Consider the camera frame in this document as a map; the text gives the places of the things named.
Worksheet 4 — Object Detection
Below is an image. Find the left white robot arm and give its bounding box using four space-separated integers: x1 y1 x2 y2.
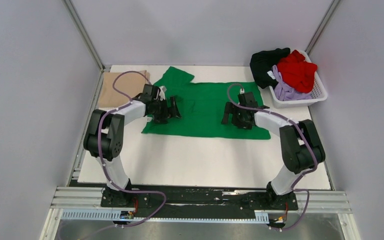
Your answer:
83 84 182 208

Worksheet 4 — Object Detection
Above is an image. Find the aluminium frame rail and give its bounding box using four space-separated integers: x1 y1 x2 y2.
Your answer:
50 187 352 214

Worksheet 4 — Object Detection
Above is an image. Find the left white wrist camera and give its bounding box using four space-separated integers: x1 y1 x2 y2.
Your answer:
158 85 167 100

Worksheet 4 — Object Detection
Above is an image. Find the green t shirt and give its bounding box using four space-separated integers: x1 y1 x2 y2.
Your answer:
142 66 271 140

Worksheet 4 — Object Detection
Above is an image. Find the black t shirt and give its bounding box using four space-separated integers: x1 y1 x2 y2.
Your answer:
249 47 291 89

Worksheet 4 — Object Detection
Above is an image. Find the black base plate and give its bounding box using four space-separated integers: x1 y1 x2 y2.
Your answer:
108 184 299 219

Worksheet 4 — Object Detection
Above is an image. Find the white slotted cable duct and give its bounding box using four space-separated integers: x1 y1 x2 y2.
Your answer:
60 209 270 224

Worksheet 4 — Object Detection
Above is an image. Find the lilac t shirt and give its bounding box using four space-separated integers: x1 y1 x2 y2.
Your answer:
271 65 312 101

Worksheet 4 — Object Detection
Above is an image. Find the red t shirt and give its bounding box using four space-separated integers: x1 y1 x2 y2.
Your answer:
276 50 318 94

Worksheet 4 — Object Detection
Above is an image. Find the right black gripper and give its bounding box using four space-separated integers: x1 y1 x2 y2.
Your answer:
221 103 252 131

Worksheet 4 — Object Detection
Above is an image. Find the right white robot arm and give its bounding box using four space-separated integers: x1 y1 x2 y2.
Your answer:
221 92 326 209

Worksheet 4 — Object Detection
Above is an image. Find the white laundry basket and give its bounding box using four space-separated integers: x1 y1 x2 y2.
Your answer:
268 49 328 109

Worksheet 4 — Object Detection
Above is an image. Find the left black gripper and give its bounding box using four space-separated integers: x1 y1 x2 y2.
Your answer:
152 96 182 125

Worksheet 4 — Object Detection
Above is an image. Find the folded beige t shirt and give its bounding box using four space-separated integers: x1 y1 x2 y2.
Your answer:
97 70 150 108

